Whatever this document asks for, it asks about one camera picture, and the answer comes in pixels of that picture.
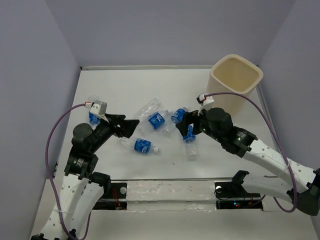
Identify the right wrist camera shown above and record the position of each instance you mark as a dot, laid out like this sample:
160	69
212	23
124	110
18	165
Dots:
206	101

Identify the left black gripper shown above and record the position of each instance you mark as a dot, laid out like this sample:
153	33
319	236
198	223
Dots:
129	126

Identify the labelled bottle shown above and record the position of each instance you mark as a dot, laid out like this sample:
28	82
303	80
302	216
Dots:
155	121
139	145
93	120
177	116

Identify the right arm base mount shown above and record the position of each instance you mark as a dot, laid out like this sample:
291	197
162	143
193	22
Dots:
231	195

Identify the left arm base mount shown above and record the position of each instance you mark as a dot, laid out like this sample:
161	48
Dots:
115	199

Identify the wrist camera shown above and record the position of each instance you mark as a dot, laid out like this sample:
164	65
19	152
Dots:
98	109
206	101

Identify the cream plastic bin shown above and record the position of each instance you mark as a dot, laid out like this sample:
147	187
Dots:
233	74

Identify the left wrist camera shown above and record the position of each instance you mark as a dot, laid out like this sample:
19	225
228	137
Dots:
98	109

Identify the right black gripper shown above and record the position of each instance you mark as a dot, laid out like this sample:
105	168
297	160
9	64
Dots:
189	117

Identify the clear unlabelled bottle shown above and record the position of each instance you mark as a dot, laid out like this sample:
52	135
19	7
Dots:
149	108

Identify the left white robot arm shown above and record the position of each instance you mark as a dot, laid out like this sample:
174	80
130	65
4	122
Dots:
82	186

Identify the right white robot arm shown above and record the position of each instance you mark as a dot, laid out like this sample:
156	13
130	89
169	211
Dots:
292	182

